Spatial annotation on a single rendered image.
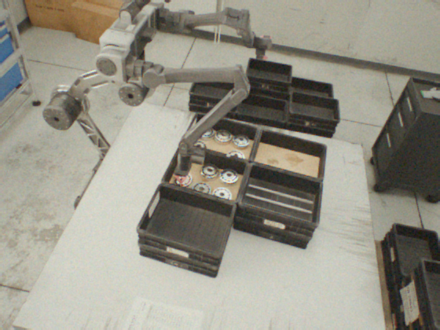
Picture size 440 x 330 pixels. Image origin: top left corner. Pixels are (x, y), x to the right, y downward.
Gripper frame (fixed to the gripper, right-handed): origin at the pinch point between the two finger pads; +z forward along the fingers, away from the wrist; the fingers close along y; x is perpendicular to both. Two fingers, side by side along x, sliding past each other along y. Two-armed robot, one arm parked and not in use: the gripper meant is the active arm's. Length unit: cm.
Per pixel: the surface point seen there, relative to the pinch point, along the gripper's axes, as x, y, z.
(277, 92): -35, 157, 42
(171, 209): -0.1, -16.2, 6.1
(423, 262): -138, 12, 28
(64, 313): 27, -75, 19
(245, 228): -38.2, -8.6, 14.7
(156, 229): 2.4, -29.9, 6.0
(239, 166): -25.9, 19.0, -0.2
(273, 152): -43, 43, 6
